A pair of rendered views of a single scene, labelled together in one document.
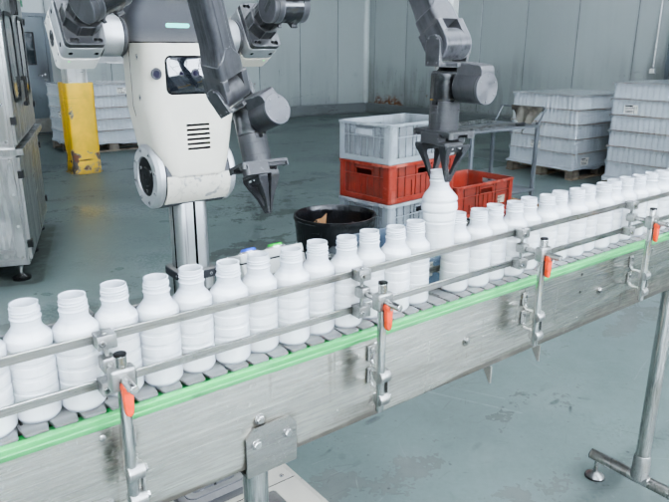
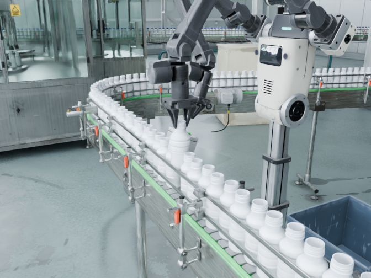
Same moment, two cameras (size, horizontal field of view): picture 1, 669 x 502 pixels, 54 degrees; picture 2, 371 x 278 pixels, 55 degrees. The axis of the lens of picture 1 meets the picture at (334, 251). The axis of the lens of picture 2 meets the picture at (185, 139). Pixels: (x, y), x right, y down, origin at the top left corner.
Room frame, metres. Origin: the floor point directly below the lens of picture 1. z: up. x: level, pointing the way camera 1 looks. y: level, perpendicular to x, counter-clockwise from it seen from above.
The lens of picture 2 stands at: (1.47, -1.31, 1.58)
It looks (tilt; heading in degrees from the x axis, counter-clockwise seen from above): 19 degrees down; 100
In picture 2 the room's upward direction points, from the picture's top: straight up
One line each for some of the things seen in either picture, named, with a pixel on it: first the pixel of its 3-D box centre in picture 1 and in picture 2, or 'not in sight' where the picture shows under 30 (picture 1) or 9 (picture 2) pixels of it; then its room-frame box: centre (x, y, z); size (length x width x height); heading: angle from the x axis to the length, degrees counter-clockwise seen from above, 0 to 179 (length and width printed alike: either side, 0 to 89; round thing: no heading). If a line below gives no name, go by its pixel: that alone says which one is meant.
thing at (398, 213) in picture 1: (396, 210); not in sight; (3.84, -0.37, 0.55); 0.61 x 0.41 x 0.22; 135
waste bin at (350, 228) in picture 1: (334, 269); not in sight; (3.43, 0.00, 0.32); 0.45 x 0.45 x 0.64
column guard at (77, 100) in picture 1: (80, 127); not in sight; (8.23, 3.19, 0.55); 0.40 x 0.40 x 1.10; 38
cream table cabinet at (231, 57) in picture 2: not in sight; (254, 83); (1.55, 4.41, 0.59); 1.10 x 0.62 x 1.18; 20
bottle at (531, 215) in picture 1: (526, 232); (230, 209); (1.44, -0.44, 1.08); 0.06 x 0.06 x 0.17
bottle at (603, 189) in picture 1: (600, 214); (310, 277); (1.62, -0.68, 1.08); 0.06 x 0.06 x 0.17
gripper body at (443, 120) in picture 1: (443, 119); (180, 91); (1.26, -0.21, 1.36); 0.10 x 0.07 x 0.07; 38
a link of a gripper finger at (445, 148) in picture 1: (444, 156); (178, 113); (1.25, -0.21, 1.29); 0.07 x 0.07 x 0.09; 38
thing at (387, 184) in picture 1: (397, 174); not in sight; (3.85, -0.38, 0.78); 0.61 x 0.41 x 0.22; 134
